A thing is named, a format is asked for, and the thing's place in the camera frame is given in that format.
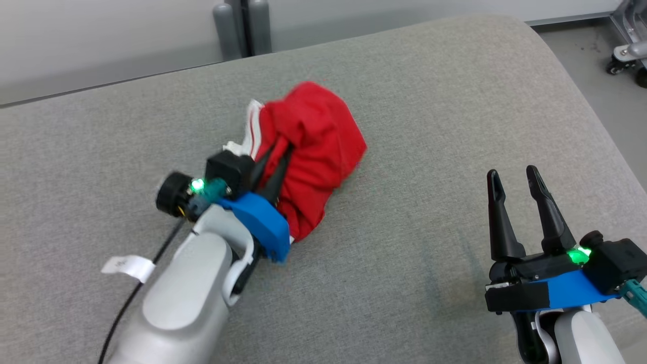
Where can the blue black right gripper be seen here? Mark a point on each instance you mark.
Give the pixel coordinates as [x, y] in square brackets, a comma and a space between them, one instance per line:
[551, 288]

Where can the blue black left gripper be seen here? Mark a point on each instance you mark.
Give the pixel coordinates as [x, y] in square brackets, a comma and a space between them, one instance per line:
[265, 225]

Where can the red shorts with white stripes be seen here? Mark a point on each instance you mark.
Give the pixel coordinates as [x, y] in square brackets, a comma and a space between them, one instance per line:
[318, 131]

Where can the grey wheeled metal cart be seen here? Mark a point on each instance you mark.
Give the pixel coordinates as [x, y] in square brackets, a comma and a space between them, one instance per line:
[632, 50]

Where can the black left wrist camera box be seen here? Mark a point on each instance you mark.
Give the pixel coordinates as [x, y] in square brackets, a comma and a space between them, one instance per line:
[227, 169]

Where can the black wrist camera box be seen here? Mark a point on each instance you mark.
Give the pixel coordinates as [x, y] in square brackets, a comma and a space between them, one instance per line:
[616, 263]
[227, 169]

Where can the teal left camera connector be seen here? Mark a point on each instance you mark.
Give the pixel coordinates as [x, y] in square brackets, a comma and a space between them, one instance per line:
[212, 191]

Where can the teal camera connector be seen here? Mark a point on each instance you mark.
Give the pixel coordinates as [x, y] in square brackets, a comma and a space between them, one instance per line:
[636, 296]
[212, 191]

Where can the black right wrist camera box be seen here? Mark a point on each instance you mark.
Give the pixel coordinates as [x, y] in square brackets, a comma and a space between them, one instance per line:
[616, 263]

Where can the teal right camera connector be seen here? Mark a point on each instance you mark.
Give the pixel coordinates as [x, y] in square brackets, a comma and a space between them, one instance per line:
[636, 296]

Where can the grey metal partition post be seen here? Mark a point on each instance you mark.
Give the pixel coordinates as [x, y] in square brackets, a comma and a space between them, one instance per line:
[227, 30]

